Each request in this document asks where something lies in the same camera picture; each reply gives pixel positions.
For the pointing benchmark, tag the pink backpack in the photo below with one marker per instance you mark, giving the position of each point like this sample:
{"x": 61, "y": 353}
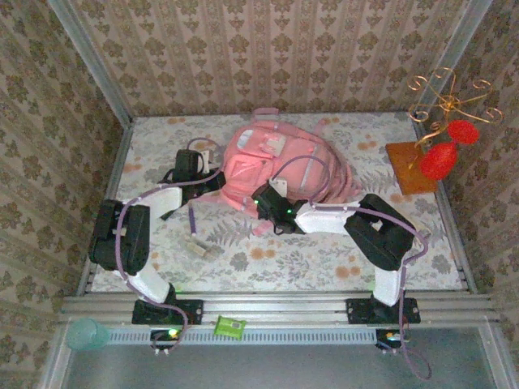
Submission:
{"x": 251, "y": 170}

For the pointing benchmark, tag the purple pen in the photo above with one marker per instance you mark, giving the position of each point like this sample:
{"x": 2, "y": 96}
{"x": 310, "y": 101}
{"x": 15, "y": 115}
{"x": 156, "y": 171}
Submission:
{"x": 194, "y": 223}

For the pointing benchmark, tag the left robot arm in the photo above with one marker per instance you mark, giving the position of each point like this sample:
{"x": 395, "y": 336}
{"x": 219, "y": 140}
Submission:
{"x": 129, "y": 239}

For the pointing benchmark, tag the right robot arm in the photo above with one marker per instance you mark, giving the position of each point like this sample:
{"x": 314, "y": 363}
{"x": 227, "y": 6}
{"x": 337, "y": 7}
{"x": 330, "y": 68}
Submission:
{"x": 381, "y": 235}

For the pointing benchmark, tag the floral tablecloth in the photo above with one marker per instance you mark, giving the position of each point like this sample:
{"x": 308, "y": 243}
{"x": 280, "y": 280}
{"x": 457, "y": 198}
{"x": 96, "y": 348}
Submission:
{"x": 162, "y": 138}

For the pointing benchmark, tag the wooden base board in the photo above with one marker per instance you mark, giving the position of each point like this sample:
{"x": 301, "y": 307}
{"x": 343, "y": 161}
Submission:
{"x": 405, "y": 170}

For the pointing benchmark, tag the large red ornament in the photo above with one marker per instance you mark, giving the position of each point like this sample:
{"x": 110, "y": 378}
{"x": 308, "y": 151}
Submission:
{"x": 438, "y": 161}

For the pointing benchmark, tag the teal plastic cup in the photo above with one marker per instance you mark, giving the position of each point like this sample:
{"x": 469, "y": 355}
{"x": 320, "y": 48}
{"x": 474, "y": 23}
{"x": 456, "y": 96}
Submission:
{"x": 85, "y": 334}

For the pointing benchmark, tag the small red ornament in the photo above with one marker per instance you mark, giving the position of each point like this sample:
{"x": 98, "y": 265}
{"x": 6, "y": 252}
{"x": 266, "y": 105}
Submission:
{"x": 463, "y": 131}

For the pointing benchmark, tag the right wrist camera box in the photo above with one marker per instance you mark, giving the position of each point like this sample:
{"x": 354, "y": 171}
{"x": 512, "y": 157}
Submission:
{"x": 279, "y": 186}

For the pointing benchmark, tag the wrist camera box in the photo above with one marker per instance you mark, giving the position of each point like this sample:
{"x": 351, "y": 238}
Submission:
{"x": 207, "y": 160}
{"x": 279, "y": 186}

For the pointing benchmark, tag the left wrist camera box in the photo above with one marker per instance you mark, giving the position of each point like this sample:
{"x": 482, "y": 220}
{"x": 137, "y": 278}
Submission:
{"x": 207, "y": 160}

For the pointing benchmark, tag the aluminium table side rail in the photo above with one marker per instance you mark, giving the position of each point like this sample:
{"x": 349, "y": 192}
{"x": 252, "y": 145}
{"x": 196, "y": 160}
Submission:
{"x": 116, "y": 170}
{"x": 443, "y": 202}

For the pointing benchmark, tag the aluminium frame rail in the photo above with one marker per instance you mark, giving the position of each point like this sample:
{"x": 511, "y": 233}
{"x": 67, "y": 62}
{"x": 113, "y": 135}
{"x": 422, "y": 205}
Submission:
{"x": 275, "y": 308}

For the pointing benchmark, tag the green device on rail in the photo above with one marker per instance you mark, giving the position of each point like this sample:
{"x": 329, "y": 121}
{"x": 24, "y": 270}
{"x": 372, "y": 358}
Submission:
{"x": 229, "y": 325}

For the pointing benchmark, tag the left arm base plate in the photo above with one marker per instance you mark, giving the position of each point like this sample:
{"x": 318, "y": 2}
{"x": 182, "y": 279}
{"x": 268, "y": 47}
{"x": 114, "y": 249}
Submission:
{"x": 190, "y": 312}

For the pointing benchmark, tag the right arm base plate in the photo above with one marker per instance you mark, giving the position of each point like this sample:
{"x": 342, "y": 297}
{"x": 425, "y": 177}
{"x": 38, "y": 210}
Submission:
{"x": 361, "y": 311}

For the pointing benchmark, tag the aluminium corner post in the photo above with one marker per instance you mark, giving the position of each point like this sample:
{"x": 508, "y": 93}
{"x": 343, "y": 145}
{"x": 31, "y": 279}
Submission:
{"x": 454, "y": 56}
{"x": 89, "y": 61}

